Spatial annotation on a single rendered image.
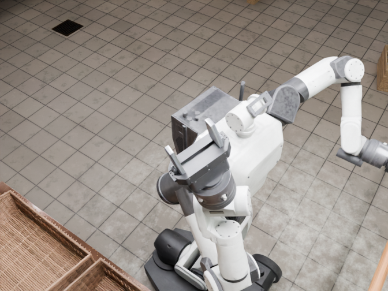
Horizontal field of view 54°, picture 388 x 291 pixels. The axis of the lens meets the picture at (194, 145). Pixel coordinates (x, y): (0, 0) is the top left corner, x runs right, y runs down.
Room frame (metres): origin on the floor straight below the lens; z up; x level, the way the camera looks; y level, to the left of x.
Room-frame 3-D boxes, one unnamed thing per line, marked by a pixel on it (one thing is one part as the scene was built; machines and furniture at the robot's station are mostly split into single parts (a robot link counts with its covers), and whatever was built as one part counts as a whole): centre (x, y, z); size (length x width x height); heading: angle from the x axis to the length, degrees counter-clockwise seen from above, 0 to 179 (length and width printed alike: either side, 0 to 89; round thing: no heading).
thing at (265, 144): (0.81, -0.10, 1.27); 0.34 x 0.30 x 0.36; 137
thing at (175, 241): (0.84, -0.06, 0.19); 0.64 x 0.52 x 0.33; 55
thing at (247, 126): (0.76, -0.14, 1.47); 0.10 x 0.07 x 0.09; 137
